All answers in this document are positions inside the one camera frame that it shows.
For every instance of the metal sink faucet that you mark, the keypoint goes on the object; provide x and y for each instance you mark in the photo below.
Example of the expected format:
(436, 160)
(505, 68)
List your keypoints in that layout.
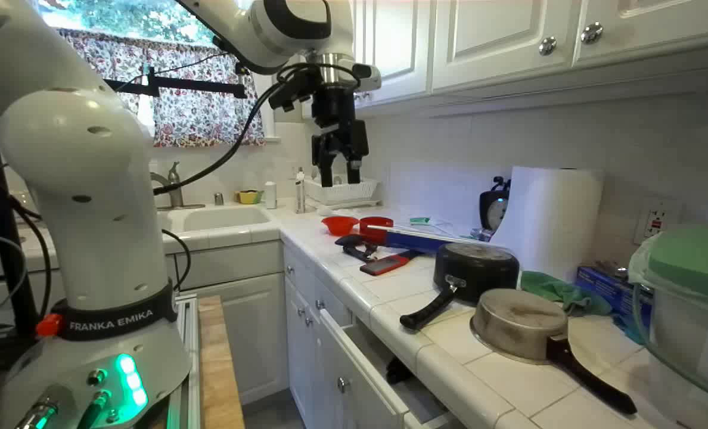
(175, 186)

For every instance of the black camera boom bar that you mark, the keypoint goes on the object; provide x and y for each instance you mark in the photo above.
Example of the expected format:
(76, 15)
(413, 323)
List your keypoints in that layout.
(188, 85)

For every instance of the yellow sponge holder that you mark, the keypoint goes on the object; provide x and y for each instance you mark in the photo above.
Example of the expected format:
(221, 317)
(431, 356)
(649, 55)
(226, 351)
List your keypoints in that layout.
(249, 197)

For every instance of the black hand tool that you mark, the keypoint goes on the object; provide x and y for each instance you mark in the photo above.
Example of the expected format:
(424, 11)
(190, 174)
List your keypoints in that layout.
(356, 249)

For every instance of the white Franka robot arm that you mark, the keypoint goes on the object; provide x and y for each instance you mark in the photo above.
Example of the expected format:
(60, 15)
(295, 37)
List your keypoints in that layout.
(76, 198)

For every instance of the floral window curtain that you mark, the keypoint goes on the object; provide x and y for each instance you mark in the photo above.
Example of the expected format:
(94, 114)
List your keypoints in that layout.
(195, 110)

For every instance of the white cabinet door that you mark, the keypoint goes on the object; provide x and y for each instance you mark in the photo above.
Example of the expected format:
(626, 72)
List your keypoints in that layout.
(498, 37)
(398, 48)
(663, 25)
(249, 334)

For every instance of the white wall outlet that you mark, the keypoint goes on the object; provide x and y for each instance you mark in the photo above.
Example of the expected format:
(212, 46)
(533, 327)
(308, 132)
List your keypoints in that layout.
(656, 228)

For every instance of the white dish rack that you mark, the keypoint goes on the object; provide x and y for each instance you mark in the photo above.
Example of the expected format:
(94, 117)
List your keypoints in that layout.
(353, 195)

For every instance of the white lower cabinet door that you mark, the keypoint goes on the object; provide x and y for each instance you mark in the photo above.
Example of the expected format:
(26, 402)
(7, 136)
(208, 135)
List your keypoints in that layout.
(249, 334)

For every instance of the white kitchen sink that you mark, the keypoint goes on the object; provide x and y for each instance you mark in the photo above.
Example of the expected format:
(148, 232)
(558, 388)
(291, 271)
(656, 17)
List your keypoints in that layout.
(218, 217)

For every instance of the green cloth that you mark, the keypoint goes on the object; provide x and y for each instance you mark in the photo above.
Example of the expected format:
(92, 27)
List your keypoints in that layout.
(558, 289)

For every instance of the silver cabinet knob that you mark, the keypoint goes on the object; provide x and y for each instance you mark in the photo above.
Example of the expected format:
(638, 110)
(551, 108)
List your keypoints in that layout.
(548, 46)
(592, 33)

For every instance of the small teal object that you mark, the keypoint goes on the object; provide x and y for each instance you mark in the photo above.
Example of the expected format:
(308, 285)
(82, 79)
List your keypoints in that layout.
(420, 221)

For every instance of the black kitchen timer clock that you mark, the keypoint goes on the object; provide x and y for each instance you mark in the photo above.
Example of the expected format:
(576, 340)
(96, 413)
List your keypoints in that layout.
(495, 205)

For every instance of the small white bottle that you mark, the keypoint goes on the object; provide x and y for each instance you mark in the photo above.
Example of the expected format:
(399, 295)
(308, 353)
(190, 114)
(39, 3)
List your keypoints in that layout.
(270, 197)

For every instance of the white soap dispenser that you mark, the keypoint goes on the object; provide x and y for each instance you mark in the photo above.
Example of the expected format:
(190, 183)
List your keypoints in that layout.
(302, 195)

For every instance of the clear container with green lid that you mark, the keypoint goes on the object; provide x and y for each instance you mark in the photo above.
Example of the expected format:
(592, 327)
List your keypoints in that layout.
(691, 311)

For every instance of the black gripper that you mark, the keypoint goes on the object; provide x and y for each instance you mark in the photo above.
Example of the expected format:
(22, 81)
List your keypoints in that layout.
(340, 127)

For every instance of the white upper cabinet door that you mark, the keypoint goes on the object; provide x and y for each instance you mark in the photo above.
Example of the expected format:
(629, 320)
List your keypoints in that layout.
(663, 25)
(398, 48)
(498, 37)

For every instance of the red and black tool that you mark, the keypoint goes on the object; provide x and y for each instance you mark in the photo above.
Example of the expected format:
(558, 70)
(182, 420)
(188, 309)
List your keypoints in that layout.
(384, 266)

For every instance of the blue cardboard box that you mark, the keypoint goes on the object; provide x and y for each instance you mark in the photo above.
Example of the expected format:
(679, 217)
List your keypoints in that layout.
(611, 298)

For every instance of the white paper towel roll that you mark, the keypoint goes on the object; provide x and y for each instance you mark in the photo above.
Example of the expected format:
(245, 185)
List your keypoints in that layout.
(551, 217)

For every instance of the open white drawer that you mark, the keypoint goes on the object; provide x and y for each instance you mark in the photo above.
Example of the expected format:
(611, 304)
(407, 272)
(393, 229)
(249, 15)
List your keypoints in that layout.
(369, 373)

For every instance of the wooden board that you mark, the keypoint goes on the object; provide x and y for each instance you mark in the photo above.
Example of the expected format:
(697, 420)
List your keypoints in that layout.
(221, 366)

